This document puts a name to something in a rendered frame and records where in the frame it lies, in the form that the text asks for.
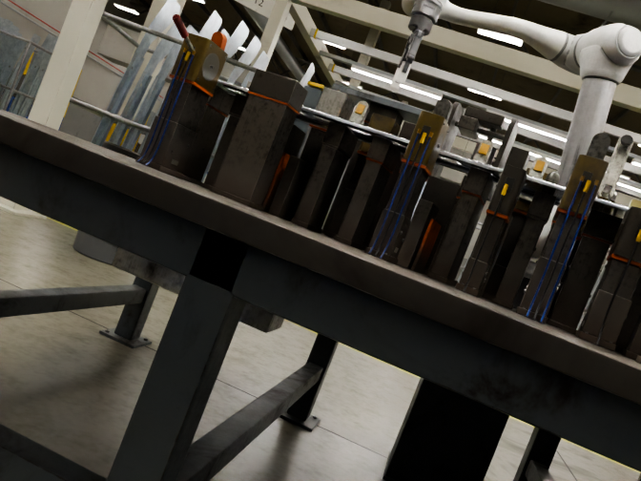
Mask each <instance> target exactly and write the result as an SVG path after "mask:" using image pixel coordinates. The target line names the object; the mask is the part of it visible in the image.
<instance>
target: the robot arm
mask: <svg viewBox="0 0 641 481"><path fill-rule="evenodd" d="M402 7H403V11H404V12H405V14H407V15H408V16H410V17H411V18H410V21H409V23H408V28H409V29H410V30H411V31H412V32H413V33H411V34H410V35H409V37H408V41H407V43H406V46H405V49H404V52H403V56H402V58H401V61H400V63H399V65H398V67H397V71H396V72H395V75H394V77H393V80H392V82H391V85H390V88H392V89H394V90H396V91H398V90H399V88H400V86H401V85H404V82H405V80H406V78H407V76H408V73H409V70H410V68H411V64H412V62H413V61H414V59H415V56H416V53H417V50H418V49H419V46H420V43H421V41H422V40H423V36H426V35H429V34H430V32H431V29H432V26H433V24H435V23H436V22H437V20H438V19H443V20H445V21H448V22H451V23H454V24H458V25H462V26H466V27H470V28H474V29H478V30H483V31H491V32H495V33H499V34H503V35H507V36H511V37H514V38H517V39H519V40H522V41H524V42H526V43H527V44H529V45H530V46H531V47H532V48H533V49H535V50H536V51H537V52H539V53H540V54H541V55H543V56H544V57H545V58H546V59H548V60H549V61H551V62H552V63H554V64H555V65H557V66H558V67H560V68H562V69H564V70H566V71H568V72H570V73H574V74H576V75H579V76H581V79H582V81H583V83H582V86H581V90H580V93H579V96H578V99H577V103H576V106H575V110H574V114H573V117H572V121H571V123H570V127H569V133H568V136H567V140H566V144H565V147H564V151H563V154H562V157H561V160H560V164H559V168H558V171H557V173H558V174H559V176H560V180H559V183H558V185H560V186H564V187H567V186H566V183H567V181H569V178H570V176H571V173H572V171H573V169H574V168H573V167H574V166H575V164H576V161H575V160H576V159H578V157H579V155H586V154H587V151H588V149H589V146H590V143H591V141H592V138H593V137H594V136H595V135H597V134H599V133H603V132H604V128H605V125H606V121H607V118H608V114H609V111H610V105H611V102H612V99H613V95H614V92H615V88H616V86H618V85H619V84H620V83H621V82H622V81H623V80H624V78H625V76H626V74H627V73H628V71H629V70H630V68H631V66H632V64H633V63H634V62H635V61H636V60H637V59H638V58H639V56H640V55H641V31H640V30H638V29H636V28H635V27H632V26H629V25H625V24H621V23H617V24H610V25H607V26H603V27H600V28H598V29H595V30H592V31H590V32H588V33H584V34H577V35H576V36H575V35H572V34H569V33H567V32H564V31H558V30H555V29H551V28H548V27H544V26H541V25H538V24H535V23H532V22H529V21H527V20H523V19H519V18H515V17H510V16H504V15H499V14H493V13H487V12H481V11H475V10H466V9H463V8H460V7H457V6H455V5H453V4H451V3H450V2H449V1H448V0H402ZM557 207H558V206H555V205H554V207H553V209H552V212H551V214H550V217H549V219H548V222H547V224H545V226H544V228H543V231H542V233H541V235H540V238H539V240H538V242H537V244H536V247H535V248H536V251H534V252H533V254H532V257H531V259H530V262H529V264H528V267H527V271H526V273H525V276H524V277H526V278H529V279H531V276H532V274H533V271H534V269H535V266H536V261H538V260H539V257H540V255H541V252H542V250H543V247H544V245H545V242H546V240H547V237H548V233H549V231H550V227H551V223H552V219H553V216H554V214H555V211H556V209H557Z"/></svg>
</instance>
